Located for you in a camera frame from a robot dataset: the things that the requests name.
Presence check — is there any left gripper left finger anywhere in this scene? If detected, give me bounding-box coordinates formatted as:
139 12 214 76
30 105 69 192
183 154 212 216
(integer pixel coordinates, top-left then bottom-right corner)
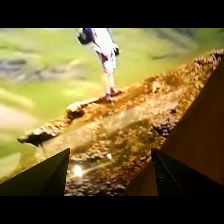
0 147 71 197

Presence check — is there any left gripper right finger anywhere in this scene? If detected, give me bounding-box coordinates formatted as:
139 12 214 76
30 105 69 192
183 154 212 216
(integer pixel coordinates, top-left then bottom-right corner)
150 148 224 197

